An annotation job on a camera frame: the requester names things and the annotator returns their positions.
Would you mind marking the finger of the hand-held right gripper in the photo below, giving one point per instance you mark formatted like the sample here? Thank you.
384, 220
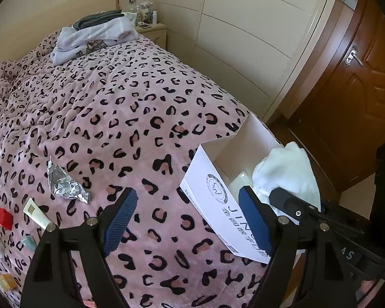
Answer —
288, 202

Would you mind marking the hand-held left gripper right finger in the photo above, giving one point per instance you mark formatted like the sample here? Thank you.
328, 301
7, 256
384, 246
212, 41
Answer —
255, 223

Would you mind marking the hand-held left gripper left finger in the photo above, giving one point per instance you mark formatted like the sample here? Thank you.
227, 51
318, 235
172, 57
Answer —
122, 221

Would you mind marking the white cloth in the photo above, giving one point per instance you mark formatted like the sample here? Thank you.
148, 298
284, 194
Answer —
285, 166

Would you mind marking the white cardboard box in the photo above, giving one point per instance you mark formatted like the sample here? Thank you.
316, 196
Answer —
211, 199

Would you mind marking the silver foil wrapper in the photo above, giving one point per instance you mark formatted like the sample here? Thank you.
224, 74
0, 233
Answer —
64, 183

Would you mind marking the white cosmetic tube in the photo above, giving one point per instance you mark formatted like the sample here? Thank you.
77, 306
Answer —
35, 213

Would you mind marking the small teal object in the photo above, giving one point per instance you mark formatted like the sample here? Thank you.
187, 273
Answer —
29, 243

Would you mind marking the brown wooden door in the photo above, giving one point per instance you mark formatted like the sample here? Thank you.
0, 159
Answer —
349, 109

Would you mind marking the pink leopard print blanket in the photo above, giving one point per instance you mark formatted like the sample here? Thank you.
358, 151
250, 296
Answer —
115, 109

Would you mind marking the small red box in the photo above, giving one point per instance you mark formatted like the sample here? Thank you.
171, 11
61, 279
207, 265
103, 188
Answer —
4, 218

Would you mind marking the small yellow box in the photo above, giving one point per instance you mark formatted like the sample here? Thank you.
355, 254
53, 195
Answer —
7, 282

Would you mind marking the beige wardrobe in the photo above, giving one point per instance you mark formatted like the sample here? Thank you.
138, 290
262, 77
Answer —
243, 29

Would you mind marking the folded lavender towel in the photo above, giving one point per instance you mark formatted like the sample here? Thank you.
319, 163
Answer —
93, 37

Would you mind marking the beige nightstand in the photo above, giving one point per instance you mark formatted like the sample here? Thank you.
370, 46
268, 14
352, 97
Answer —
155, 33

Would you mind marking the phone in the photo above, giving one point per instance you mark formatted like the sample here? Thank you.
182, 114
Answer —
144, 25

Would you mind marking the folded dark grey clothes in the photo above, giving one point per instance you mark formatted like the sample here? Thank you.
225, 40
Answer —
96, 19

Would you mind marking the white bottle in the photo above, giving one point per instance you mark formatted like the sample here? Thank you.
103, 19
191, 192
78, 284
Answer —
154, 18

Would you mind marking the cluster of clear bottles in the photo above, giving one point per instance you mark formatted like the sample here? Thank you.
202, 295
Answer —
142, 11

